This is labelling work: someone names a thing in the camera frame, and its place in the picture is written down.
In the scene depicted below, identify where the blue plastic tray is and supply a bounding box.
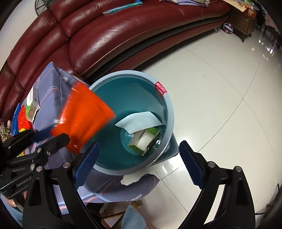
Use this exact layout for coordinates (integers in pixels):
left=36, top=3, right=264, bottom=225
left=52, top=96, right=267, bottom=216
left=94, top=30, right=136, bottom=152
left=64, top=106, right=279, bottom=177
left=11, top=103, right=21, bottom=136

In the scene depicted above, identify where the orange plastic bag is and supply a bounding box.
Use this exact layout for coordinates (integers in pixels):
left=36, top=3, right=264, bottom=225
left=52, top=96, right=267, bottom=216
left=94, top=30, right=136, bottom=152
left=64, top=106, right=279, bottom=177
left=51, top=82, right=115, bottom=155

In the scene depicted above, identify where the white paper sheet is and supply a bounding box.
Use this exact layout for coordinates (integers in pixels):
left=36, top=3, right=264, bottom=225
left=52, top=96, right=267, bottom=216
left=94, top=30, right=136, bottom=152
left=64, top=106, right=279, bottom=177
left=115, top=111, right=163, bottom=134

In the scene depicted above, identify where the large green cardboard box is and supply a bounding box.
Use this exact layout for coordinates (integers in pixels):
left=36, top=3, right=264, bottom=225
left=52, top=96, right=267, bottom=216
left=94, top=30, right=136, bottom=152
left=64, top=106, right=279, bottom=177
left=128, top=127, right=160, bottom=156

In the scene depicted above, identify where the red yellow snack bag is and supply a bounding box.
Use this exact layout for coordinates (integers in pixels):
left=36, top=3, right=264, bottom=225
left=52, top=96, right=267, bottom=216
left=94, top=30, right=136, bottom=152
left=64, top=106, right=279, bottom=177
left=17, top=105, right=32, bottom=132

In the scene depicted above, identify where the white green tissue box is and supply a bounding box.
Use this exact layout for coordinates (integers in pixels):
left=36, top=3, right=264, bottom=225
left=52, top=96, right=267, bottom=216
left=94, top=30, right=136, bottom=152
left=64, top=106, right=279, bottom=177
left=24, top=86, right=40, bottom=123

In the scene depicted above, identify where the teal round trash bin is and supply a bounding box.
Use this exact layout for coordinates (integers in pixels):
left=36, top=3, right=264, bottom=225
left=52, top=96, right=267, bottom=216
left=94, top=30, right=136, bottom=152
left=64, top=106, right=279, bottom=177
left=85, top=70, right=179, bottom=176

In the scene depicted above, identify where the person left hand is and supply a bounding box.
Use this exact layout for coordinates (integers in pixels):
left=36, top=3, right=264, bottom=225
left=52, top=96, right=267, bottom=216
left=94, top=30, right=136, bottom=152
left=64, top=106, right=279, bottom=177
left=3, top=190, right=28, bottom=208

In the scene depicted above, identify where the blue plaid tablecloth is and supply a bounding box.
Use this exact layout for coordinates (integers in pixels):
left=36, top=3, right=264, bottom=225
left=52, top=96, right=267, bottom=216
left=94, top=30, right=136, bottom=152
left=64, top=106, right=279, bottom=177
left=32, top=63, right=159, bottom=204

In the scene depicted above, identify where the dark red leather sofa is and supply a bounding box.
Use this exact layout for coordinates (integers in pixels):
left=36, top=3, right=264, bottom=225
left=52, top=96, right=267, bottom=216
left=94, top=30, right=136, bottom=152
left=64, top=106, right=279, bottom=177
left=1, top=1, right=230, bottom=122

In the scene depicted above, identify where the red label on bin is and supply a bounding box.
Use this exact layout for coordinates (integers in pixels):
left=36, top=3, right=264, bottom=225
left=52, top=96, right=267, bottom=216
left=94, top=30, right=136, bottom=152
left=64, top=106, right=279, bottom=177
left=154, top=82, right=167, bottom=95

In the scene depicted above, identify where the teal book on sofa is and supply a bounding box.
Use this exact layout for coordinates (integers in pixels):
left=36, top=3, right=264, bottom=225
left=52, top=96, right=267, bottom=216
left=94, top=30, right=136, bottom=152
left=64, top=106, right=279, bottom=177
left=103, top=1, right=143, bottom=15

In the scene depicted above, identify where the small ball under sofa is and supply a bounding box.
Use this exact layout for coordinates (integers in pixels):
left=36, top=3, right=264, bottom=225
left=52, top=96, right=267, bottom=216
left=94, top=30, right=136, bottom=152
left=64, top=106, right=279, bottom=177
left=222, top=22, right=234, bottom=34

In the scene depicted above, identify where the wooden side cabinet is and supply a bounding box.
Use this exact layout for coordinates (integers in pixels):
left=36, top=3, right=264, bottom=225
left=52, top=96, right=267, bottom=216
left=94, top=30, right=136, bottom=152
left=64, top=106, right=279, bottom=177
left=224, top=0, right=257, bottom=42

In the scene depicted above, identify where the pile of colourful bags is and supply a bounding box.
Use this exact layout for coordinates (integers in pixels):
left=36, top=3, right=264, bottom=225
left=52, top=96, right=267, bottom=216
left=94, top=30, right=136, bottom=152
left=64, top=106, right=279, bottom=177
left=163, top=0, right=210, bottom=7

